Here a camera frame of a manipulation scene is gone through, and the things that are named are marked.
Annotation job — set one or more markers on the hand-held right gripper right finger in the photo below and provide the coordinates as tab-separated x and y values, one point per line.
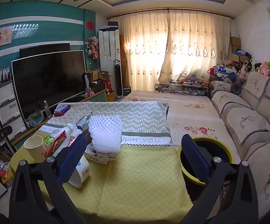
193	158

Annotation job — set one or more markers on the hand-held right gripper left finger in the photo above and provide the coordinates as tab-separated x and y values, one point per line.
73	158

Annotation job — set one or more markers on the red snack packet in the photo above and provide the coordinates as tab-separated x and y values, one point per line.
56	143

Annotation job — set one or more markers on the black yellow-rimmed trash bin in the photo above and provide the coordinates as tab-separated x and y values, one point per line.
218	149

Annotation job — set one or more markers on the beige paper cup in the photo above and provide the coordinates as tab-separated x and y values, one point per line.
36	148

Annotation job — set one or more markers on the white foam fruit net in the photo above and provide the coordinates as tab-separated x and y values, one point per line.
105	133

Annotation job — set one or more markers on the white plastic drawer cabinet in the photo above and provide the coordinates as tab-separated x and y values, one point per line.
6	112

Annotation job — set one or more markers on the small white printed box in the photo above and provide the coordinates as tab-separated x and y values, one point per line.
100	155

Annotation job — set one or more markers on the plastic bottle green label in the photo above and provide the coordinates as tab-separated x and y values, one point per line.
73	129

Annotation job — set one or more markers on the green white tube box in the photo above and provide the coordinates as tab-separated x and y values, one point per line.
84	121

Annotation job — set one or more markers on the glass bowl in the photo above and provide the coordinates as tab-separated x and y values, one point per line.
35	119

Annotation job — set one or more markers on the floral bed sheet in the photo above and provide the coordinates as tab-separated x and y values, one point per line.
190	112

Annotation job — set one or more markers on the red blue tissue pack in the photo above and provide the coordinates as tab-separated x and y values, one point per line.
61	109

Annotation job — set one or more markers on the clear water bottle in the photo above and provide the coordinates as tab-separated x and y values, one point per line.
47	109

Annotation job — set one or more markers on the green wooden television stand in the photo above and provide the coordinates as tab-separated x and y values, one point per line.
96	97

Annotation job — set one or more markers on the beige sofa with covers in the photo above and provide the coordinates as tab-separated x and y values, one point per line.
249	121

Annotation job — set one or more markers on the low glass table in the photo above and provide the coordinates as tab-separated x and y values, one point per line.
181	87

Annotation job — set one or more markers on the large black television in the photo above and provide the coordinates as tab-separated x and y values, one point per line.
48	81

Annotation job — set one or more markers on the black shuttlecock tube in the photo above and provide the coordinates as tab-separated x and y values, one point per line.
85	81

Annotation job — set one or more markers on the grey neck pillow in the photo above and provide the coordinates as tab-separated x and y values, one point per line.
236	87

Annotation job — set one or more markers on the small black box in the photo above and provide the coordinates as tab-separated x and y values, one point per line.
126	89

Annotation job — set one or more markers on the open cardboard box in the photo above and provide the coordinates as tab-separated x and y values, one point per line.
97	74

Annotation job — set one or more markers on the black white tower fan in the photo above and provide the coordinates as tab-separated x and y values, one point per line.
118	79

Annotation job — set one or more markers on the star print bag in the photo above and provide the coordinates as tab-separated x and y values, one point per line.
221	71

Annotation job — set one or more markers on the small black television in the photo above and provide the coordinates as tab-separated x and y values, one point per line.
44	47

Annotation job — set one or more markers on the cream embroidered curtain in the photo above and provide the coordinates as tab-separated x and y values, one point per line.
195	49
144	51

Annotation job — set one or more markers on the artificial flower bunch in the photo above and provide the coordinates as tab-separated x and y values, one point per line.
92	46

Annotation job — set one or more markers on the row of plush toys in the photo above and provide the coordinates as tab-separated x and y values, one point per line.
265	68

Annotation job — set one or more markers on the white standing air conditioner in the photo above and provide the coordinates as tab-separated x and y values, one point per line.
109	49

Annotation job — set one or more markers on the flat brown cardboard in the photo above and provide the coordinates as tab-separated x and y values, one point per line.
123	51

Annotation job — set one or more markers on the stack of cardboard boxes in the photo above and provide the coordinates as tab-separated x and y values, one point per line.
235	44

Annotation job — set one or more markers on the dark box on air conditioner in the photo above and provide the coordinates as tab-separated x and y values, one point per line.
112	23

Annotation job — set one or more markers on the wooden curtain rod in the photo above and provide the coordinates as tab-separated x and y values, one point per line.
172	10

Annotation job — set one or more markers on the pink wall photo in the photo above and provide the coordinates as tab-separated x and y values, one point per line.
1	36

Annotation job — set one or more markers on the crystal wall light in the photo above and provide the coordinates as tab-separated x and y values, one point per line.
24	26

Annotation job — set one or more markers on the red round wall decoration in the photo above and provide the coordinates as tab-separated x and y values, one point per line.
89	25

